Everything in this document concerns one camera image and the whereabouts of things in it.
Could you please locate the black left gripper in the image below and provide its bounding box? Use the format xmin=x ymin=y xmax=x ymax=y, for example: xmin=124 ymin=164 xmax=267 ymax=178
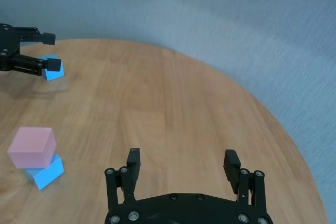
xmin=0 ymin=24 xmax=62 ymax=77

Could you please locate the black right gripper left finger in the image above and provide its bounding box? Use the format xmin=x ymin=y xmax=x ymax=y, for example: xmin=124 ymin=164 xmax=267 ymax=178
xmin=104 ymin=147 xmax=142 ymax=209

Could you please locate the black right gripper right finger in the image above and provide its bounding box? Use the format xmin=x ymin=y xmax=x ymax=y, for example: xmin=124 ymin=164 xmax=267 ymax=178
xmin=222 ymin=149 xmax=267 ymax=209

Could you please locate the light blue cube block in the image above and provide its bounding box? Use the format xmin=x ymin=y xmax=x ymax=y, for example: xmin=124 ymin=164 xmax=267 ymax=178
xmin=25 ymin=154 xmax=65 ymax=191
xmin=39 ymin=54 xmax=65 ymax=82

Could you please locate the pink cube block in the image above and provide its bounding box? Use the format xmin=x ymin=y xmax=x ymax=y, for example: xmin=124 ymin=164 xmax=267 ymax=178
xmin=7 ymin=126 xmax=57 ymax=169

